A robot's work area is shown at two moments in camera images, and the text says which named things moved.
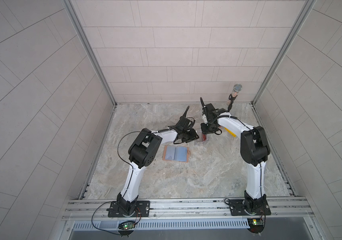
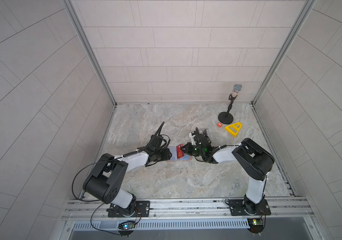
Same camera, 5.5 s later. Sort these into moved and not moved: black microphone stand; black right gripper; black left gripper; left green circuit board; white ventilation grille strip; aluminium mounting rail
Moved: black left gripper; black right gripper
Not moved: aluminium mounting rail; left green circuit board; black microphone stand; white ventilation grille strip
